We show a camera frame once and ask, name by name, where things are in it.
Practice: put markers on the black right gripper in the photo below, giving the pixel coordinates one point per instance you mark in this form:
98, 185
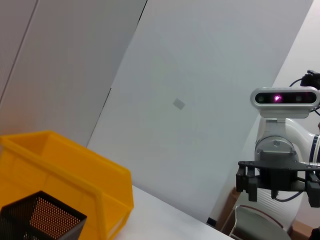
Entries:
277, 177

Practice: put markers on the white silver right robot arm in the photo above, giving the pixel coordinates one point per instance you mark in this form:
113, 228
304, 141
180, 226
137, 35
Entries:
275, 147

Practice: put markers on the black mesh pen holder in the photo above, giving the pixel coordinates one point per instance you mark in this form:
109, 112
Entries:
50, 217

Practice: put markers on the yellow plastic storage bin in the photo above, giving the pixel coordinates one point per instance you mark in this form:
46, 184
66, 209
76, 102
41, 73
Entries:
75, 170

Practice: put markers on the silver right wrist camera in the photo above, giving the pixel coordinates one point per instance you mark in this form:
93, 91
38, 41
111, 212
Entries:
282, 98

